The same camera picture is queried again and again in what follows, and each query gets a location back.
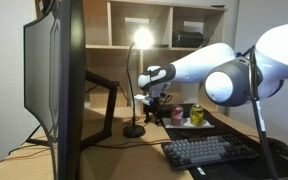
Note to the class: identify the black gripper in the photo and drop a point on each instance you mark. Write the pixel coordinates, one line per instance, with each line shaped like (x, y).
(156, 105)

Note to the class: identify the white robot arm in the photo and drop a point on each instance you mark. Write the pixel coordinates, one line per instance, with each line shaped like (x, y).
(267, 63)

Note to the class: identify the red drink can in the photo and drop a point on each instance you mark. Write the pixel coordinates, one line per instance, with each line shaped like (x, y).
(177, 116)

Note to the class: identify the yellow drink can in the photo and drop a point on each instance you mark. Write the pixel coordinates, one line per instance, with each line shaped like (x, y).
(196, 116)

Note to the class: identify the black monitor stand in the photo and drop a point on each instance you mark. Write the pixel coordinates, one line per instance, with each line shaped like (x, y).
(110, 106)

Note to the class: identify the grey black keyboard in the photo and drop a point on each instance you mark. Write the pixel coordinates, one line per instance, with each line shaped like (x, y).
(210, 150)

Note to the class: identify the wooden shelf unit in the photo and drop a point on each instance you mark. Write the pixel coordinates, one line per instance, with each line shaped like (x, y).
(100, 60)

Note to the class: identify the black bag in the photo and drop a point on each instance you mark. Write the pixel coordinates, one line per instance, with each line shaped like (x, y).
(188, 39)

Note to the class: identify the black curved monitor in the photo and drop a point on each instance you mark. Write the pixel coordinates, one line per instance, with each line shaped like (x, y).
(65, 90)

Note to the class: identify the black orange computer mouse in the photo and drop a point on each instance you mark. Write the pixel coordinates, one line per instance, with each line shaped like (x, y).
(282, 146)

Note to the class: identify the black desk mat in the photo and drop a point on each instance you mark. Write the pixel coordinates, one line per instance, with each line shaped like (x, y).
(284, 168)

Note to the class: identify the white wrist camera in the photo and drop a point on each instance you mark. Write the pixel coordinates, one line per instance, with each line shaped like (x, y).
(143, 99)

